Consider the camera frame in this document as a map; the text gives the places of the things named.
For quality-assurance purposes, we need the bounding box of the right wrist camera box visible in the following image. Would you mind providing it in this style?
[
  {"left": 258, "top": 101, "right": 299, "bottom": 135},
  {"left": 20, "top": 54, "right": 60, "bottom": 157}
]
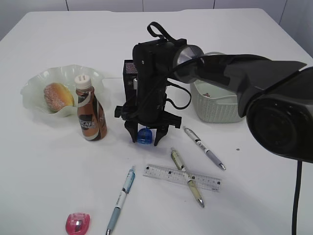
[{"left": 133, "top": 78, "right": 138, "bottom": 90}]

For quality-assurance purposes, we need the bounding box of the grey-green plastic woven basket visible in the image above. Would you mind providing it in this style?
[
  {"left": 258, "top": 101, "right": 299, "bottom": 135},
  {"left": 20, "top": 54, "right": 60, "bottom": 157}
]
[{"left": 190, "top": 72, "right": 243, "bottom": 123}]

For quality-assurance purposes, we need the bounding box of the beige retractable pen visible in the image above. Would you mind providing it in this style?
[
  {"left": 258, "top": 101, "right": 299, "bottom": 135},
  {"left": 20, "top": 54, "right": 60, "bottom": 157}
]
[{"left": 171, "top": 147, "right": 205, "bottom": 208}]

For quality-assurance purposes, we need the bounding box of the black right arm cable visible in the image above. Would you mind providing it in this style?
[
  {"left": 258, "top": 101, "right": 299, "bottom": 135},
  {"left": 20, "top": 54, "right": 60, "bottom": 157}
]
[{"left": 122, "top": 21, "right": 206, "bottom": 120}]

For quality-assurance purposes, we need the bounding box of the pale green wavy glass plate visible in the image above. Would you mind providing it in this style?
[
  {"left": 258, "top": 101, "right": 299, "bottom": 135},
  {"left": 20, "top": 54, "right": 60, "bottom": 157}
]
[{"left": 21, "top": 65, "right": 105, "bottom": 118}]

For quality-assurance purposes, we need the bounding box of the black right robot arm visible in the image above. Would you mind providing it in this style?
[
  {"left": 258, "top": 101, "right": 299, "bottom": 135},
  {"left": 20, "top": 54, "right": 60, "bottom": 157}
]
[{"left": 114, "top": 38, "right": 313, "bottom": 163}]

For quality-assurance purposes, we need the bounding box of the sugar-dusted bread roll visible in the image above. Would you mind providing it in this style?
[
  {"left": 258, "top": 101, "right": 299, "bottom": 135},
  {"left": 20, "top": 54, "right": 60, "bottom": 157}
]
[{"left": 44, "top": 83, "right": 74, "bottom": 112}]

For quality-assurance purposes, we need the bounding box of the light blue retractable pen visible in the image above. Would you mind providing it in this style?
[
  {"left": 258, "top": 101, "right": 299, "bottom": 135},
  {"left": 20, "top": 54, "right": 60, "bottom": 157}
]
[{"left": 106, "top": 165, "right": 135, "bottom": 235}]

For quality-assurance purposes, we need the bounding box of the clear plastic ruler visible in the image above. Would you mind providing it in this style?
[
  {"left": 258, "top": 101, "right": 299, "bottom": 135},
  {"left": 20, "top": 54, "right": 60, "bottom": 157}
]
[{"left": 143, "top": 164, "right": 222, "bottom": 192}]

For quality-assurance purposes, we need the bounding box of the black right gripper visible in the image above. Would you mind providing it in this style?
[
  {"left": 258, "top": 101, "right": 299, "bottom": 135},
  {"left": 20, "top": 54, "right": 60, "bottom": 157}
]
[{"left": 114, "top": 39, "right": 187, "bottom": 146}]

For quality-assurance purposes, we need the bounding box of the black mesh pen holder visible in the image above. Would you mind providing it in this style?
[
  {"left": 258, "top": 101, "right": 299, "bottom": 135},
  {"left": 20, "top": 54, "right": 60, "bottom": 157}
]
[{"left": 123, "top": 60, "right": 137, "bottom": 106}]

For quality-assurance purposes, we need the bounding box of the blue pencil sharpener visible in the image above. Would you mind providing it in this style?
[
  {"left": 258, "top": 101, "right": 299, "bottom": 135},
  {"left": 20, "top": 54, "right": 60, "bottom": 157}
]
[{"left": 137, "top": 127, "right": 153, "bottom": 144}]

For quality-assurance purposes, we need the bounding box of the brown Nescafe coffee bottle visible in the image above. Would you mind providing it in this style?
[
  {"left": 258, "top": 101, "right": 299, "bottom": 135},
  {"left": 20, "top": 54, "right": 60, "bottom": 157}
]
[{"left": 74, "top": 74, "right": 107, "bottom": 141}]

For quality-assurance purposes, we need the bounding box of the pink pencil sharpener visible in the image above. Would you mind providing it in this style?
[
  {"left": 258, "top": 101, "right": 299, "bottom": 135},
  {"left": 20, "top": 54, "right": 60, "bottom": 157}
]
[{"left": 65, "top": 212, "right": 90, "bottom": 235}]

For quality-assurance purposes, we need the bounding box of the white grey grip pen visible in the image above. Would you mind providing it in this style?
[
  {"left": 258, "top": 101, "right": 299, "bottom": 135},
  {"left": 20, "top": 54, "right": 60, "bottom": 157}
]
[{"left": 183, "top": 126, "right": 226, "bottom": 171}]

